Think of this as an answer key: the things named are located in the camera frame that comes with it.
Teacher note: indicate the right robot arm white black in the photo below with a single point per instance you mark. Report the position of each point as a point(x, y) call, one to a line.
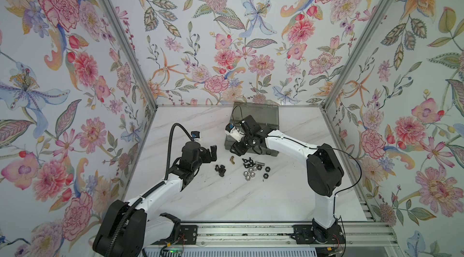
point(324, 172)

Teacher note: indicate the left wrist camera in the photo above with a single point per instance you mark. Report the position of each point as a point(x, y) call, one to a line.
point(196, 136)

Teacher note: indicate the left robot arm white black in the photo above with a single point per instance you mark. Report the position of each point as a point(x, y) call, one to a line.
point(130, 226)

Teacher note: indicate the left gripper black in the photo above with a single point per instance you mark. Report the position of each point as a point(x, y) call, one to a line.
point(214, 153)

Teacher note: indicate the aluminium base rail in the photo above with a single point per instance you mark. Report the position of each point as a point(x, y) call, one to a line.
point(286, 234)

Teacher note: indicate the left aluminium corner post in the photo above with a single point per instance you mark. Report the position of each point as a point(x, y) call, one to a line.
point(110, 12)

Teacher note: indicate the grey plastic organizer box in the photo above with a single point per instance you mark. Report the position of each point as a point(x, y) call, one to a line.
point(264, 114)

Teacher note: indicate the black bolts cluster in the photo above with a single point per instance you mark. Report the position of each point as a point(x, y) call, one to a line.
point(220, 169)

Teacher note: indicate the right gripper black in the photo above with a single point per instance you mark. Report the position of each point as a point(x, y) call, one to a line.
point(238, 149)

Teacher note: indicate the black wing nut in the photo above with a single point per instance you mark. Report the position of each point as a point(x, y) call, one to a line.
point(248, 163)

